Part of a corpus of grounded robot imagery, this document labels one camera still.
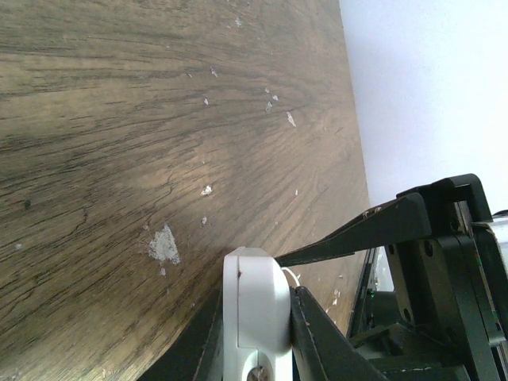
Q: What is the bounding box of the white remote control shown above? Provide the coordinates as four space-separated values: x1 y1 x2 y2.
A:
222 247 293 380

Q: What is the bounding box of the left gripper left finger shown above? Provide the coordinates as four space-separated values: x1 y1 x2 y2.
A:
139 289 224 380

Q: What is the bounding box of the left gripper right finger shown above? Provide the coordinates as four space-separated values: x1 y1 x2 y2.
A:
290 287 387 380

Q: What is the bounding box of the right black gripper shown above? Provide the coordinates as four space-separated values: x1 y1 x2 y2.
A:
277 174 507 380

